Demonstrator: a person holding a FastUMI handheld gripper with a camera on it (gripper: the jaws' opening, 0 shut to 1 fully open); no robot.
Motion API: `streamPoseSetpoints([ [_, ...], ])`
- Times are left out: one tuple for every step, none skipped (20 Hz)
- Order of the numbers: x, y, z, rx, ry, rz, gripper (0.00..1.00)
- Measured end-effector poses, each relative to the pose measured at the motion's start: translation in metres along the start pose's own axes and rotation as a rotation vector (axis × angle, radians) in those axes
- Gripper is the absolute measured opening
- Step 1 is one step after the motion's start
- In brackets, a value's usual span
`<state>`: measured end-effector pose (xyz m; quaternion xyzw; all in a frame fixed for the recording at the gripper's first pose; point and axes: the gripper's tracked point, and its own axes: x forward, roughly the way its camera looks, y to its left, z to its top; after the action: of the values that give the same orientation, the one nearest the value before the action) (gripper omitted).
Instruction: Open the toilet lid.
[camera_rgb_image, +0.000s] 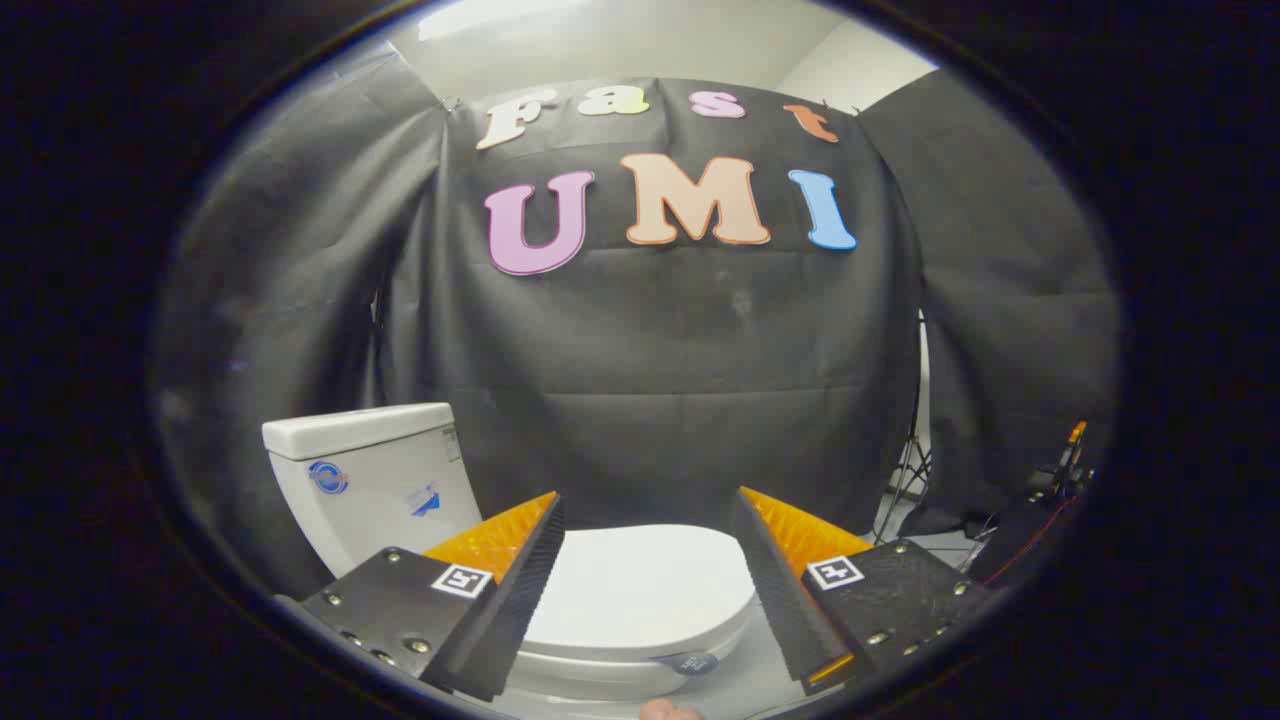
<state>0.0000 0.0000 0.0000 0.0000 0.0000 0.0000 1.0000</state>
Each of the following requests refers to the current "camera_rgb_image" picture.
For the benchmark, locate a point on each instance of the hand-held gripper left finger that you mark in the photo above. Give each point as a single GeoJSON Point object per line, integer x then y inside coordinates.
{"type": "Point", "coordinates": [520, 600]}

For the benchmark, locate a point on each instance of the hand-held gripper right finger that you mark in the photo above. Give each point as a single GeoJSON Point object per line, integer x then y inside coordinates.
{"type": "Point", "coordinates": [775, 590]}

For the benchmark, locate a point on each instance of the white toilet lid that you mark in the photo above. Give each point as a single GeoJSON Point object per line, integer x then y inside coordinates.
{"type": "Point", "coordinates": [640, 590]}

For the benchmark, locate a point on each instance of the white toilet seat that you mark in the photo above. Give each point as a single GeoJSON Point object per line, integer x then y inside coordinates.
{"type": "Point", "coordinates": [585, 675]}

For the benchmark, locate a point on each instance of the white toilet tank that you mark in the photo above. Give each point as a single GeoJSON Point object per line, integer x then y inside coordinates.
{"type": "Point", "coordinates": [370, 500]}

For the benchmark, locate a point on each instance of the black backdrop cloth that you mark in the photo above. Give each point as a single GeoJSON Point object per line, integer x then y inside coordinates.
{"type": "Point", "coordinates": [650, 350]}

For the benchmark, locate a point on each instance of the black device with orange tip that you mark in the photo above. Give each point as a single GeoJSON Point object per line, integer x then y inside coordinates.
{"type": "Point", "coordinates": [1068, 470]}

